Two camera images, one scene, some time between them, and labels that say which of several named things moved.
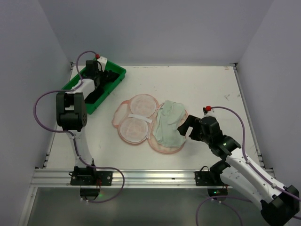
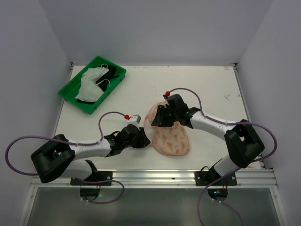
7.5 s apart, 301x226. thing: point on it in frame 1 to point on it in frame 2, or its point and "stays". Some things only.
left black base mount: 88,175 stays
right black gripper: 195,129 to 159,117
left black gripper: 103,78 to 143,137
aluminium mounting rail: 124,178 stays
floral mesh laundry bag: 135,119 to 174,141
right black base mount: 206,178 stays
